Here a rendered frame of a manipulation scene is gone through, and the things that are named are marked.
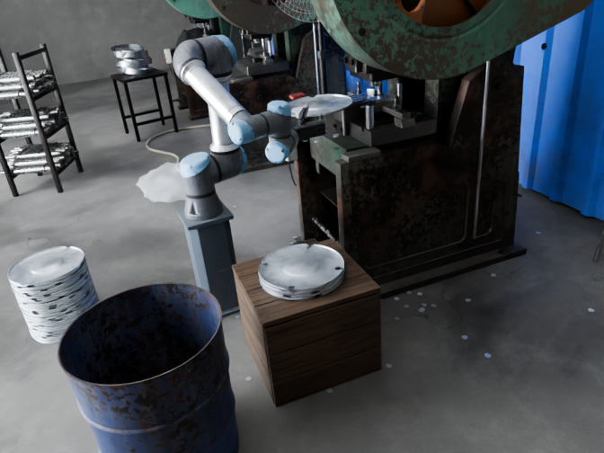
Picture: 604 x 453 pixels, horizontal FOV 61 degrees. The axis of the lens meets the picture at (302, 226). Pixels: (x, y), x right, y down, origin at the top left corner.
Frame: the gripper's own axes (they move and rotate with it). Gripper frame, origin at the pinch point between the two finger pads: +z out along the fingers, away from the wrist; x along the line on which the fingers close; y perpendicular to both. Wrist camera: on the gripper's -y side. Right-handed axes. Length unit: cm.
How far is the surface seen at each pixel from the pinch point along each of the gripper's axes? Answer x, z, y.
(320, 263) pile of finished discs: 35, -45, -13
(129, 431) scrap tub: 38, -117, 16
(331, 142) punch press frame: 13.5, 9.5, -5.1
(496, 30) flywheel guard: -28, 6, -65
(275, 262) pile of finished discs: 35, -46, 3
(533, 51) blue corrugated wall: 6, 123, -90
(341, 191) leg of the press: 25.3, -11.1, -13.1
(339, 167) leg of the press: 15.6, -10.2, -12.8
